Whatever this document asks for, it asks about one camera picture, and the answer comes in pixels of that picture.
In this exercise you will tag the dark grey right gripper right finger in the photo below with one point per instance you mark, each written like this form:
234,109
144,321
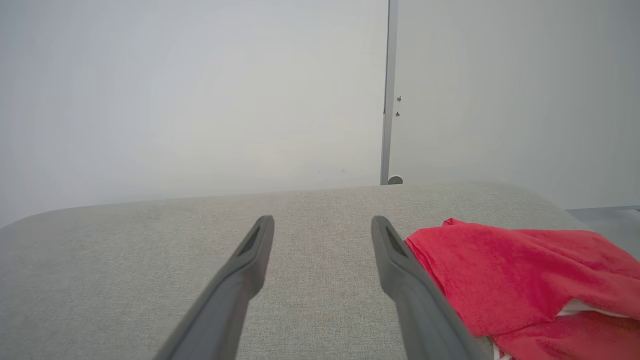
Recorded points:
420,305

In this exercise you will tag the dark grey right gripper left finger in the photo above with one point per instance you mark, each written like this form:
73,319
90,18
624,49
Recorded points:
227,300

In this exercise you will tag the red garment with white trim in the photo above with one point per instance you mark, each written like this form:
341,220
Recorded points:
500,280

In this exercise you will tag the round grey post foot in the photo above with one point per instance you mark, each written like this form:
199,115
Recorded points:
395,180

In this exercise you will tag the grey metal wall post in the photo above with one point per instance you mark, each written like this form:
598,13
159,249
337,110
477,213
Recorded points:
388,75

